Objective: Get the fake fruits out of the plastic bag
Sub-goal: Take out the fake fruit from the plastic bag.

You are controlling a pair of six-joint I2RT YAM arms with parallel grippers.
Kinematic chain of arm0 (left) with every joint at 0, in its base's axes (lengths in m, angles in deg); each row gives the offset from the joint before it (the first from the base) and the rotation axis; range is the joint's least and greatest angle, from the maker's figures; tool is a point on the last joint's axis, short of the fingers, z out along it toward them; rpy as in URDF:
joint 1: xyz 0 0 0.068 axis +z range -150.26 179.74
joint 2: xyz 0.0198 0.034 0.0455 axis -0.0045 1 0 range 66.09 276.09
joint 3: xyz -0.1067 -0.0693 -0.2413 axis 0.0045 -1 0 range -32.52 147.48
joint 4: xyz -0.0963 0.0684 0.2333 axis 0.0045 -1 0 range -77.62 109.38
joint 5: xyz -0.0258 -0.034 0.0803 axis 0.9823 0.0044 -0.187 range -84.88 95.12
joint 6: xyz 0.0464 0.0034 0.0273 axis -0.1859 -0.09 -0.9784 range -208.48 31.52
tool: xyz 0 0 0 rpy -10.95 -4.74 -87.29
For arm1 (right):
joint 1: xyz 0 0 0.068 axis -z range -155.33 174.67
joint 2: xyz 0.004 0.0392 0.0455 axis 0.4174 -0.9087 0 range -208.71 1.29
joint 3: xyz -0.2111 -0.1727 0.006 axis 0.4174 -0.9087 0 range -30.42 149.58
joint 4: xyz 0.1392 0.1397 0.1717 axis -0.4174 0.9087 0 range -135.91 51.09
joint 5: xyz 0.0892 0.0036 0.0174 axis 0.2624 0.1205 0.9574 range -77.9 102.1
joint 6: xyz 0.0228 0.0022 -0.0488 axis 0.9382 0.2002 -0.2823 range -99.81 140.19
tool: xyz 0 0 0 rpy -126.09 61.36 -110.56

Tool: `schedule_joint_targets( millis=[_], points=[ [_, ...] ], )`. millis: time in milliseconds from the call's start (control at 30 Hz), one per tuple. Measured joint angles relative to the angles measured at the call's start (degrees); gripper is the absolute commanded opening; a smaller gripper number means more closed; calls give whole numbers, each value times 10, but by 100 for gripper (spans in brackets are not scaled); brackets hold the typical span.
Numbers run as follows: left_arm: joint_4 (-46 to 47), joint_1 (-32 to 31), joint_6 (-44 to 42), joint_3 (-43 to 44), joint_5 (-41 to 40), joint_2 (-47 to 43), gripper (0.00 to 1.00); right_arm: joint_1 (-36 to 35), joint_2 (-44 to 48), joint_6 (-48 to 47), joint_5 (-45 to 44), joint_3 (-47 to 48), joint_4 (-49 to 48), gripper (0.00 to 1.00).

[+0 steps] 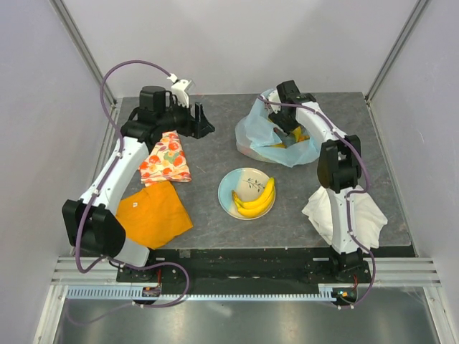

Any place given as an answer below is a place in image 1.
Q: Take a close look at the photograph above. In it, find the light blue plastic bag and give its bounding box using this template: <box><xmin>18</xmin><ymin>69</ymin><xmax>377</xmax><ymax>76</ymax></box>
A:
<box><xmin>235</xmin><ymin>100</ymin><xmax>319</xmax><ymax>168</ymax></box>

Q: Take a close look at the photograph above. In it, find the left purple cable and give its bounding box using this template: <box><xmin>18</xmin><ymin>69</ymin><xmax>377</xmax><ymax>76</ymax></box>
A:
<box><xmin>65</xmin><ymin>59</ymin><xmax>190</xmax><ymax>325</ymax></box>

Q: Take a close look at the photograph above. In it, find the purple cable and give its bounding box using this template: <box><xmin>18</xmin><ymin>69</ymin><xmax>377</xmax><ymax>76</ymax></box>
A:
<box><xmin>65</xmin><ymin>59</ymin><xmax>190</xmax><ymax>325</ymax></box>
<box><xmin>257</xmin><ymin>95</ymin><xmax>377</xmax><ymax>311</ymax></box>

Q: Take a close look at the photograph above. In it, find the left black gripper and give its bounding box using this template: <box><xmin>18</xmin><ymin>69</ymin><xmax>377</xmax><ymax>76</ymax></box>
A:
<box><xmin>157</xmin><ymin>97</ymin><xmax>214</xmax><ymax>140</ymax></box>

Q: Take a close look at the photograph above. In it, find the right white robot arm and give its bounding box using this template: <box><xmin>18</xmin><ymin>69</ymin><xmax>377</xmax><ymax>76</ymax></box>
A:
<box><xmin>255</xmin><ymin>80</ymin><xmax>368</xmax><ymax>282</ymax></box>

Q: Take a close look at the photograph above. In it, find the yellow banana bunch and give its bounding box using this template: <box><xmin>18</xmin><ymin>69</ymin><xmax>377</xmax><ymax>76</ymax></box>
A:
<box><xmin>232</xmin><ymin>177</ymin><xmax>275</xmax><ymax>219</ymax></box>

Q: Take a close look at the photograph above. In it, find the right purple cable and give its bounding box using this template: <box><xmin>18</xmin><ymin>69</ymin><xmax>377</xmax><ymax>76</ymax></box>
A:
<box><xmin>257</xmin><ymin>95</ymin><xmax>377</xmax><ymax>311</ymax></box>

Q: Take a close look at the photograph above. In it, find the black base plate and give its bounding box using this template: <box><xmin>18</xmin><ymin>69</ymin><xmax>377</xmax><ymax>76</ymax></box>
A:
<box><xmin>114</xmin><ymin>247</ymin><xmax>370</xmax><ymax>287</ymax></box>

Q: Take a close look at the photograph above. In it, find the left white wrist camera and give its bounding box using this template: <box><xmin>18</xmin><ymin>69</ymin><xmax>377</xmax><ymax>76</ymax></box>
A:
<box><xmin>167</xmin><ymin>73</ymin><xmax>194</xmax><ymax>108</ymax></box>

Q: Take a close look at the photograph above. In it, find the floral orange cloth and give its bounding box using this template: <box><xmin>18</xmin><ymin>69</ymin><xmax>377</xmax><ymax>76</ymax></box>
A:
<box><xmin>138</xmin><ymin>131</ymin><xmax>191</xmax><ymax>186</ymax></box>

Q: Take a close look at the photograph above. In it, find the blue and cream plate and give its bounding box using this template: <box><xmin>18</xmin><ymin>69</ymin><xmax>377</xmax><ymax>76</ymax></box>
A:
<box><xmin>217</xmin><ymin>168</ymin><xmax>276</xmax><ymax>220</ymax></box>

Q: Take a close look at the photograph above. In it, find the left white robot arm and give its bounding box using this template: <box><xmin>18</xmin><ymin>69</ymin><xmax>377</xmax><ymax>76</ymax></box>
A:
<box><xmin>62</xmin><ymin>80</ymin><xmax>215</xmax><ymax>282</ymax></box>

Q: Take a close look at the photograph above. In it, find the white cloth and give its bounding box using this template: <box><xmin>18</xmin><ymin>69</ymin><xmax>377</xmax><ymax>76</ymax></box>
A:
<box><xmin>302</xmin><ymin>186</ymin><xmax>388</xmax><ymax>249</ymax></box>

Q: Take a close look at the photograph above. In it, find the yellow orange cloth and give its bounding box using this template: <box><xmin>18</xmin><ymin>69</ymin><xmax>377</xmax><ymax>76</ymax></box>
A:
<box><xmin>116</xmin><ymin>181</ymin><xmax>193</xmax><ymax>249</ymax></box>

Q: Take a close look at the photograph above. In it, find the slotted cable duct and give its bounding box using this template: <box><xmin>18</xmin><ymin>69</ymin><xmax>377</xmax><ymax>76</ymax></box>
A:
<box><xmin>66</xmin><ymin>284</ymin><xmax>339</xmax><ymax>302</ymax></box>

